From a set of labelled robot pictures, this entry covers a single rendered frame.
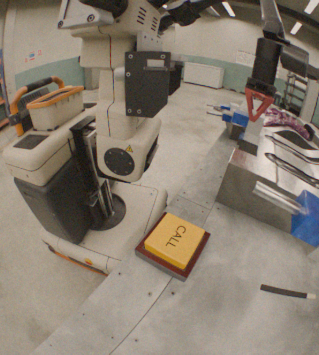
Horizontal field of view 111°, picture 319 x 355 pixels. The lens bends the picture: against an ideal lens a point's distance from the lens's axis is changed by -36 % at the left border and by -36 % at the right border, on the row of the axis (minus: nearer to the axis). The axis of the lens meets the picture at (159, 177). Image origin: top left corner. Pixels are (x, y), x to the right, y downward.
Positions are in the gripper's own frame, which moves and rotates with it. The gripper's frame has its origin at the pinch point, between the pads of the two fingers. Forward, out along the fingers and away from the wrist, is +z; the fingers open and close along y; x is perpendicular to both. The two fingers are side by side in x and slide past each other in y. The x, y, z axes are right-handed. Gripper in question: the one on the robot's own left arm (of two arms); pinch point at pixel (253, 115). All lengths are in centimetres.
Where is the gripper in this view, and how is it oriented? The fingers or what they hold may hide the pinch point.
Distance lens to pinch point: 43.5
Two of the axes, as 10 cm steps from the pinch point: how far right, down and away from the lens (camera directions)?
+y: 5.4, -5.3, 6.5
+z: -0.7, 7.4, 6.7
